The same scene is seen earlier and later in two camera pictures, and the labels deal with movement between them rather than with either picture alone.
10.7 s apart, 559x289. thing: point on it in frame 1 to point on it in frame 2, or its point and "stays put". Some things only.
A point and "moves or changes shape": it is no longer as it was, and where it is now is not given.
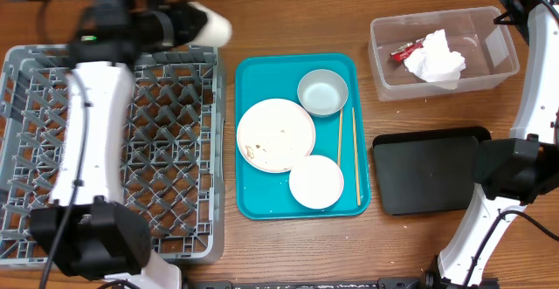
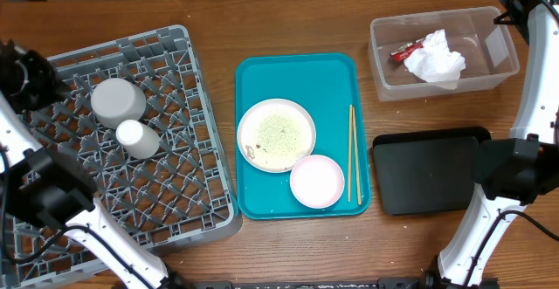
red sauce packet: (400, 53) stays put
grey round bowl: (322, 92) moves or changes shape
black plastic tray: (429, 170) stays put
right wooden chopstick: (356, 159) stays put
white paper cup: (217, 31) to (138, 141)
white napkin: (436, 63) stays put
